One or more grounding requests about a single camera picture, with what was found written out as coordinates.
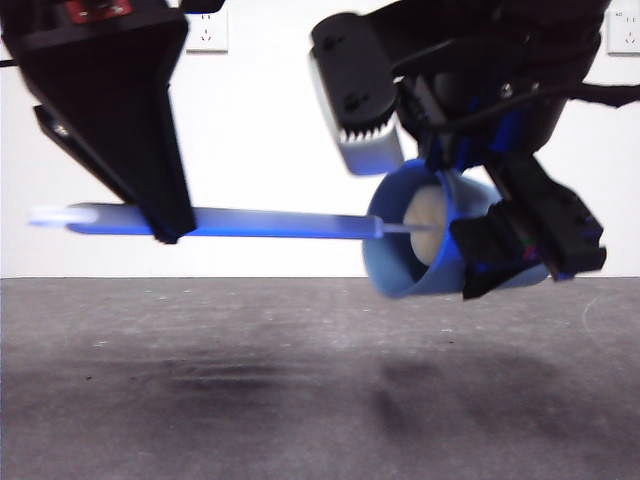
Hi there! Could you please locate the blue ribbed plastic cup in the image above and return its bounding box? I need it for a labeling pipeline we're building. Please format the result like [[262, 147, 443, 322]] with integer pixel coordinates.
[[360, 158, 550, 301]]

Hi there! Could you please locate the grey cup brush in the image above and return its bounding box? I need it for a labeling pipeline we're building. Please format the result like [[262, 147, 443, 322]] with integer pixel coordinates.
[[27, 187, 447, 267]]

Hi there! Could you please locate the white wall socket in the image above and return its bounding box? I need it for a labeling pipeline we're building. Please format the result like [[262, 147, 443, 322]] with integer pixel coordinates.
[[183, 9, 230, 54], [602, 10, 640, 56]]

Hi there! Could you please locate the black right arm cable sleeve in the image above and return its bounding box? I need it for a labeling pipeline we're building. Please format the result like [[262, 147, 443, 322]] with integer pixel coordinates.
[[562, 82, 640, 110]]

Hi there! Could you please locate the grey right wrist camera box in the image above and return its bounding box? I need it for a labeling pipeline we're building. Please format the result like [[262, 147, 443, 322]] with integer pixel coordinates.
[[306, 11, 407, 178]]

